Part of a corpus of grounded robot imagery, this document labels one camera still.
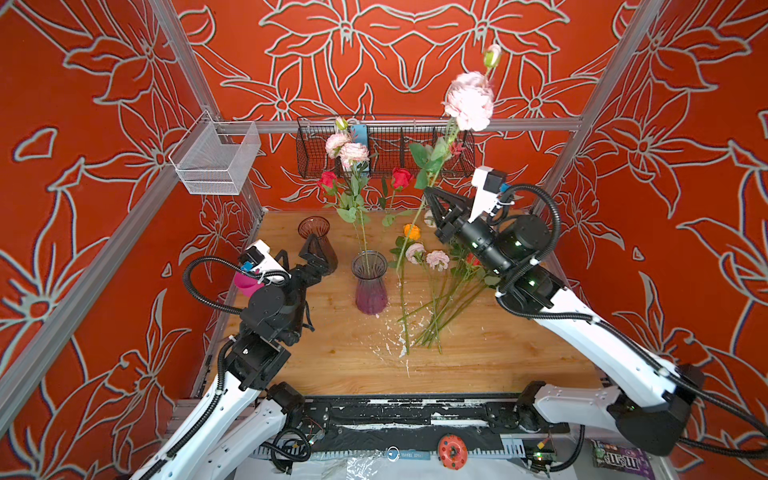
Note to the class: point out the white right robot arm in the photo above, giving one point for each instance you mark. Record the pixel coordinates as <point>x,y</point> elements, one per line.
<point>650,400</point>

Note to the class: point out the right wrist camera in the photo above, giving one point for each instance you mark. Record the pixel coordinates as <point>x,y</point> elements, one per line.
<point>489,184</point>

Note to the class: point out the pile of pink flowers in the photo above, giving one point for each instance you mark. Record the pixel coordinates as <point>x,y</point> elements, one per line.
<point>455,279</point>

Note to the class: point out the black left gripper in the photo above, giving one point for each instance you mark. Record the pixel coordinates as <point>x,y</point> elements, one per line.
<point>319,266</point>

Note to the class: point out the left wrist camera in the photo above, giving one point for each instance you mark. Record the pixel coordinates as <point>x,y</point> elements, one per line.
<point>256,262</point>

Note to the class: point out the magenta plastic goblet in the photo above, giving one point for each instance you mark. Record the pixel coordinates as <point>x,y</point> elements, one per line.
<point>247,285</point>

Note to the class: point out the light blue box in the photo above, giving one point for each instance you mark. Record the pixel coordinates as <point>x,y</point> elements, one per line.
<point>360,134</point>

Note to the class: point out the red round knob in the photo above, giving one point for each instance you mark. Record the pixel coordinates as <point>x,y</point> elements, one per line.
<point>452,452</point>

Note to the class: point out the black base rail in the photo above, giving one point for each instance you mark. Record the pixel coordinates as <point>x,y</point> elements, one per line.
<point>486,423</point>

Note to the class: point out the red rose stem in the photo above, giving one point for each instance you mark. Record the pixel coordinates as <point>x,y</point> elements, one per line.
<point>400,179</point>
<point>344,195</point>

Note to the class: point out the brown ribbed glass vase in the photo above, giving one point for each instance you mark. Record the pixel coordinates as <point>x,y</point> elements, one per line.
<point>319,226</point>

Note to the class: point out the pink peony stem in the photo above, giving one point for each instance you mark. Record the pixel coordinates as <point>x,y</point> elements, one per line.
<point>350,161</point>
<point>469,105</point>

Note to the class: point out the black wire wall basket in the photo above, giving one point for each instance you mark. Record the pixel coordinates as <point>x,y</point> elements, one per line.
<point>392,142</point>

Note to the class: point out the purple candy bag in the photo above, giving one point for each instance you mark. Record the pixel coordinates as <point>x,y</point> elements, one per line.
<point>622,459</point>

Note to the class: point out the white mesh wall basket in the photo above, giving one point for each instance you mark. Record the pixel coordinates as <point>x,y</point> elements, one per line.
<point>216,157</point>

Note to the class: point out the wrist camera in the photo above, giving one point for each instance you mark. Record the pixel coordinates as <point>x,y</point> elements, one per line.
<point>489,184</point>
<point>256,262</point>

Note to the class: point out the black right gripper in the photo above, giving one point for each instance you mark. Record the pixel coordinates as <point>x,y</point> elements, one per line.
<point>455,220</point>

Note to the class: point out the purple ribbed glass vase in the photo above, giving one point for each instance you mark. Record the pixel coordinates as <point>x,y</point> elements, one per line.
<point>369,268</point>

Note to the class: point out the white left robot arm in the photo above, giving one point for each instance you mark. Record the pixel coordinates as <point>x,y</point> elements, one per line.
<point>245,409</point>

